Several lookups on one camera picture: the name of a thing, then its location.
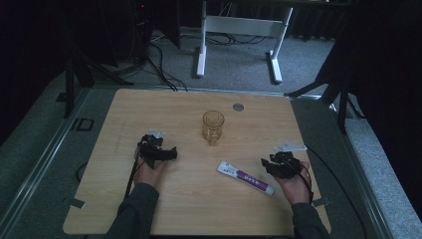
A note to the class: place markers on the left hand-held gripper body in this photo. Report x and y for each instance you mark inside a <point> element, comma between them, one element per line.
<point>151,146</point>

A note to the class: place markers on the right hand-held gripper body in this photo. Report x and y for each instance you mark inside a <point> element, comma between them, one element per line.
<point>287,166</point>

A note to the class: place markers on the white and purple toothpaste tube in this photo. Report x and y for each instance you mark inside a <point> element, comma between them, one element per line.
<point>245,177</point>

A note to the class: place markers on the clear glass jar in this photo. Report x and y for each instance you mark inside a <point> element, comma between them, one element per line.
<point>213,127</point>

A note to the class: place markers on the person's right hand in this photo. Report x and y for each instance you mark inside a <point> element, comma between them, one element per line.
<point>297,187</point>

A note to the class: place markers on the person's left hand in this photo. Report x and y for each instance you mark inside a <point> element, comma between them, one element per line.
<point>150,174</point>

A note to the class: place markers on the round grey table grommet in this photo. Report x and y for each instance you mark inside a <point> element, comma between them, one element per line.
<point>238,107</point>

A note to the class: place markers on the black metal stand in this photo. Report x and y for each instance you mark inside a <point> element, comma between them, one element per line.
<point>83,71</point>
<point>335,84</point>

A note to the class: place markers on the black computer tower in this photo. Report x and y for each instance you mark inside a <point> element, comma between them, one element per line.
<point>141,30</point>

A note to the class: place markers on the grey metal table bracket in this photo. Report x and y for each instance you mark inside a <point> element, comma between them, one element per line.
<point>75,202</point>
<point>321,201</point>

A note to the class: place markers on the black square floor frame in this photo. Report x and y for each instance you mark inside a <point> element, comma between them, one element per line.
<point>83,124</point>

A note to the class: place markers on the aluminium floor rail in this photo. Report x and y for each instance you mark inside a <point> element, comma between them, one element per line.
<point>43,156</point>
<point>361,186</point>

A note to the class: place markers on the white metal desk frame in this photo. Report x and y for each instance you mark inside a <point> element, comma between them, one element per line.
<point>245,26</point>

